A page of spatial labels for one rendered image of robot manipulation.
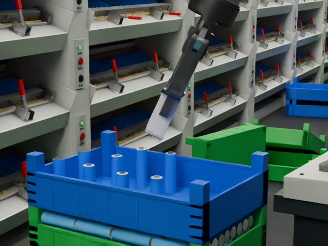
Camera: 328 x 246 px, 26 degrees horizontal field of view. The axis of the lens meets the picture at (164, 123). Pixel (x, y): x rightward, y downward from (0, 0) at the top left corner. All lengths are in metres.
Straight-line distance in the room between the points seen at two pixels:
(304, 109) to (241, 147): 1.35
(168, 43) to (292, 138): 0.53
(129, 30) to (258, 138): 0.54
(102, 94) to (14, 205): 0.45
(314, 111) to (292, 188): 1.98
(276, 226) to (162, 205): 1.04
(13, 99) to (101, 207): 0.72
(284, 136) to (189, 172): 1.33
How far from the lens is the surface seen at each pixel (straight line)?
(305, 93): 3.47
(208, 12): 1.06
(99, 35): 1.88
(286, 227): 1.95
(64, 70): 1.75
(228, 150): 2.11
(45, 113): 1.70
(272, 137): 2.45
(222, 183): 1.11
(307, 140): 2.43
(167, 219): 0.94
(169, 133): 2.35
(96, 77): 1.98
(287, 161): 2.54
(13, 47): 1.57
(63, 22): 1.74
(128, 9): 2.10
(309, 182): 1.50
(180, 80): 1.05
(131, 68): 2.16
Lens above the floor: 0.65
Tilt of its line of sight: 12 degrees down
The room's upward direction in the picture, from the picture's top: straight up
